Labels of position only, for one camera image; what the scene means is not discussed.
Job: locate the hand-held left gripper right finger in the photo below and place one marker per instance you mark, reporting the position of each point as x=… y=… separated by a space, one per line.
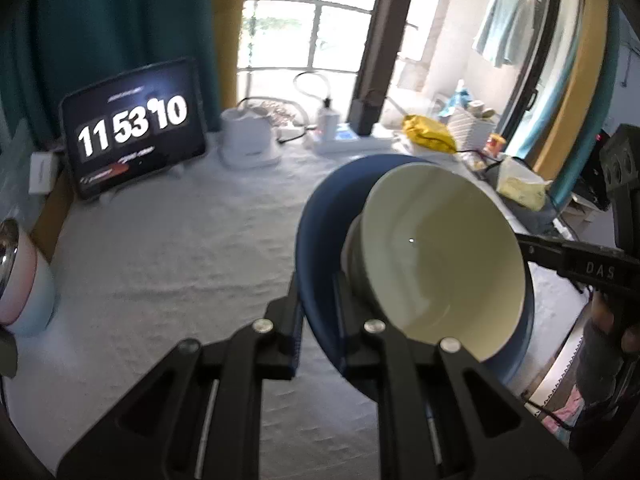
x=350 y=345

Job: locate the red jar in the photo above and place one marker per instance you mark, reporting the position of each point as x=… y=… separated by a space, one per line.
x=495 y=144

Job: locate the white tablecloth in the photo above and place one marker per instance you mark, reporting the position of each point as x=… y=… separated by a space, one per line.
x=175 y=260

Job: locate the black device with red light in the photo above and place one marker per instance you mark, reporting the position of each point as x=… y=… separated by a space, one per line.
x=595 y=175

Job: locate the person's right hand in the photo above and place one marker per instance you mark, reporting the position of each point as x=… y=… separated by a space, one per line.
x=602 y=312

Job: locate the cream bowl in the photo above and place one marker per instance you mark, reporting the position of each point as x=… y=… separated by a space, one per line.
x=440 y=260

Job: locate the white slatted basket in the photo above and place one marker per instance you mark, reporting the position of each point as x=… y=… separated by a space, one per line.
x=467 y=127

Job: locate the yellow snack packet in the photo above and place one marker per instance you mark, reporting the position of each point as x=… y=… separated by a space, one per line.
x=430 y=132

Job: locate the white power strip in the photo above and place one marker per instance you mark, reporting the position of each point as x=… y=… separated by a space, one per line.
x=350 y=142

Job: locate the hanging light blue towel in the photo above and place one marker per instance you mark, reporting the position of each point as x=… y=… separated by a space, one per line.
x=502 y=27

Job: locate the grey cloth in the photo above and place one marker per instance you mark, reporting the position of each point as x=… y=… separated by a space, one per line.
x=532 y=220

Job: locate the teal curtain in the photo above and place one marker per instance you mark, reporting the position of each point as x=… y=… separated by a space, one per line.
x=110 y=15

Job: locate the small white box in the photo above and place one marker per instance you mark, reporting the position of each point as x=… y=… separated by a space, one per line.
x=42 y=172

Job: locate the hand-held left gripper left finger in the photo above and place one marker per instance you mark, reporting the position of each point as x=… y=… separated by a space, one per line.
x=285 y=340

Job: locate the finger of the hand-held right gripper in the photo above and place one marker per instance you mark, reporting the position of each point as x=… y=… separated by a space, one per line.
x=590 y=267

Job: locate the cardboard box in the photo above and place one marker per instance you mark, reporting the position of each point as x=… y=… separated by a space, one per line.
x=50 y=215

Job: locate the brown door frame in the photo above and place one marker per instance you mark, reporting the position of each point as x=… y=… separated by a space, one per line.
x=385 y=35

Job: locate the yellow curtain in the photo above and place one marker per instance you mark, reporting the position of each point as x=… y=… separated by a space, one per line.
x=227 y=50

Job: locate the yellow tissue pack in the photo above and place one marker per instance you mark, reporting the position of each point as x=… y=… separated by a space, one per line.
x=522 y=187

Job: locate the blue bowl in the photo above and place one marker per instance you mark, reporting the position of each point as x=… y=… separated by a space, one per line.
x=320 y=240

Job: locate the blue bag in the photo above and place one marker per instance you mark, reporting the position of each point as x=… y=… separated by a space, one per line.
x=462 y=96

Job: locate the white charger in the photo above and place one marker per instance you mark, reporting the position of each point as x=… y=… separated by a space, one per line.
x=330 y=119

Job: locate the black tablet with clock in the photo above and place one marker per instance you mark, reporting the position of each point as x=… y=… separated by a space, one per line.
x=130 y=125

